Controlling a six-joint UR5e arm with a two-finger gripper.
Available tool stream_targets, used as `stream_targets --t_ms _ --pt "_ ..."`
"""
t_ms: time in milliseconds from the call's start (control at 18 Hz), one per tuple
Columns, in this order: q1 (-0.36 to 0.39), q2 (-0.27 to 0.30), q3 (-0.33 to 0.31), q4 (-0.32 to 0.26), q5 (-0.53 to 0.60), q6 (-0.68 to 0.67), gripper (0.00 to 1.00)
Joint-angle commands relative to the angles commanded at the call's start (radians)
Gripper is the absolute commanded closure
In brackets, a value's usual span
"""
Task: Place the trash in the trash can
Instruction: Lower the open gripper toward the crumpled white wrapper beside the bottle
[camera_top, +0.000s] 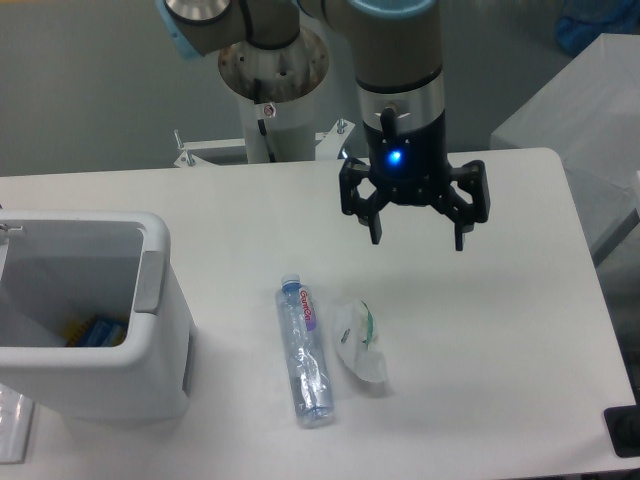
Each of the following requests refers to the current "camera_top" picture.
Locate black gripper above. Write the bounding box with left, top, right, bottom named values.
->
left=338, top=108, right=490, bottom=252

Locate white mounting bracket frame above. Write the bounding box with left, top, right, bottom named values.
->
left=173, top=118, right=355, bottom=168

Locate white plastic trash can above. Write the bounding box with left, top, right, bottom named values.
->
left=1, top=210, right=196, bottom=420

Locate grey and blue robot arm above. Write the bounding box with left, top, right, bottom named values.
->
left=156, top=1, right=490, bottom=247

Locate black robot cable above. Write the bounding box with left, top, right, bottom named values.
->
left=252, top=77, right=277, bottom=164

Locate blue object in corner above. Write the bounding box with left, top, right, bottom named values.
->
left=555, top=1, right=639, bottom=57

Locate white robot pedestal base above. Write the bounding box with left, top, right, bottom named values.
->
left=218, top=27, right=329, bottom=163

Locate clear plastic water bottle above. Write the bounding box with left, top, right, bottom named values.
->
left=275, top=274, right=334, bottom=429

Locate white face mask trash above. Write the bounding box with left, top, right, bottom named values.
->
left=330, top=297, right=388, bottom=384

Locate grey covered side table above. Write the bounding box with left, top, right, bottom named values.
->
left=490, top=34, right=639, bottom=264

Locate blue yellow item in bin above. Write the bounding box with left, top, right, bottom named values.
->
left=63, top=315, right=128, bottom=348

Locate black device at table edge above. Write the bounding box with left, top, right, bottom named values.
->
left=604, top=405, right=639, bottom=458

